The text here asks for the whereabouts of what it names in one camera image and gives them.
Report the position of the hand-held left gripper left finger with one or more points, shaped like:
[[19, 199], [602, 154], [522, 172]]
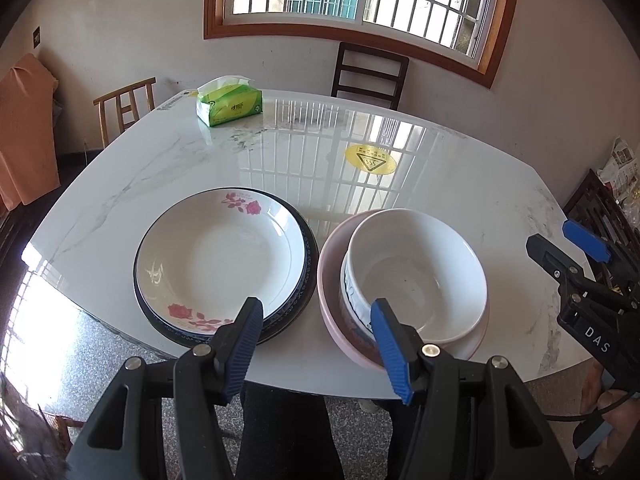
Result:
[[245, 350]]

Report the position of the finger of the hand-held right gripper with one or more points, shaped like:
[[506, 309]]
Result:
[[552, 257], [587, 240]]

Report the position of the dark wooden chair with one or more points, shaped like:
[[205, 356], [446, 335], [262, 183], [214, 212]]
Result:
[[370, 72]]

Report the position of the dark wall switch plate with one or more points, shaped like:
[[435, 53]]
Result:
[[36, 36]]

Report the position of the light wooden chair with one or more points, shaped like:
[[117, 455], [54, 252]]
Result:
[[125, 105]]

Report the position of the wooden framed barred window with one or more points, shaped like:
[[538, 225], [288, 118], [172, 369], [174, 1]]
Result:
[[350, 25]]

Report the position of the white plate with rose print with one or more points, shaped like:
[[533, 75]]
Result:
[[220, 265]]

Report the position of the person's right hand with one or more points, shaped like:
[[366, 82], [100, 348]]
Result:
[[622, 410]]

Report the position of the brown wicker chair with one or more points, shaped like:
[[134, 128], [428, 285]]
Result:
[[30, 425]]

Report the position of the green tissue pack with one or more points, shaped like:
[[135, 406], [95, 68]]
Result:
[[230, 105]]

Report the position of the dark carved wooden furniture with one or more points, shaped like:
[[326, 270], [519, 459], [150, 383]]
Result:
[[595, 210]]

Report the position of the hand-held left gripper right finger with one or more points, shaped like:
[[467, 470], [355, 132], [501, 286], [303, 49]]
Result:
[[395, 355]]

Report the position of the white ribbed bowl blue band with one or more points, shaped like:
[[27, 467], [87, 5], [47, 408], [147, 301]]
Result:
[[415, 280]]

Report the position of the orange cloth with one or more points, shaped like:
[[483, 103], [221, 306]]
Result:
[[27, 130]]

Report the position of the round yellow sticker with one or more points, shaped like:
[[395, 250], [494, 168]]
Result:
[[370, 158]]

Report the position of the pink bowl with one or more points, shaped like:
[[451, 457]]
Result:
[[330, 315]]

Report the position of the blue floral porcelain plate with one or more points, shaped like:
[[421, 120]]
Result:
[[311, 260]]

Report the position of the crumpled newspaper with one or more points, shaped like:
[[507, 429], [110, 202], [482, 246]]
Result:
[[622, 160]]

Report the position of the person's black pants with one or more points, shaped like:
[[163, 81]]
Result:
[[290, 435]]

